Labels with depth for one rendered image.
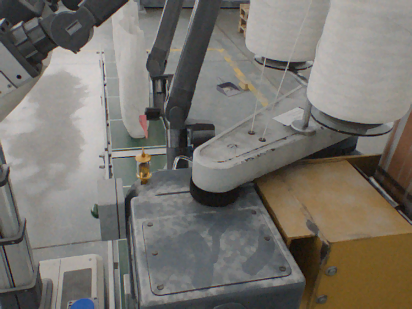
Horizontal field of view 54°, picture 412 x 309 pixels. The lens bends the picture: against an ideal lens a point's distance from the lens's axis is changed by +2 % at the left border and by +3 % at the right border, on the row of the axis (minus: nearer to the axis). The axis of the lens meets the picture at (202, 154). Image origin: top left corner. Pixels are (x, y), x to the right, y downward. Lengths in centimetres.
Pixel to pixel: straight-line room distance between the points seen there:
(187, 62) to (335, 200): 45
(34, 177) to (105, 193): 247
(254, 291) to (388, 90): 32
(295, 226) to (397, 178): 24
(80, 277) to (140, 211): 138
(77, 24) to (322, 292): 71
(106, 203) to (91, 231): 192
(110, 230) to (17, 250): 97
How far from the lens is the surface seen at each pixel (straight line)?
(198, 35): 94
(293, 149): 75
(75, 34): 93
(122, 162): 252
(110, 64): 413
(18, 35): 97
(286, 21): 76
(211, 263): 59
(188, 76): 95
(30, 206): 291
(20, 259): 172
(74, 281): 202
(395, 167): 82
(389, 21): 54
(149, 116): 138
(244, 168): 67
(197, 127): 99
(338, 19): 56
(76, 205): 284
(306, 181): 79
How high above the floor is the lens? 177
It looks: 32 degrees down
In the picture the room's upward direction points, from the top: 4 degrees clockwise
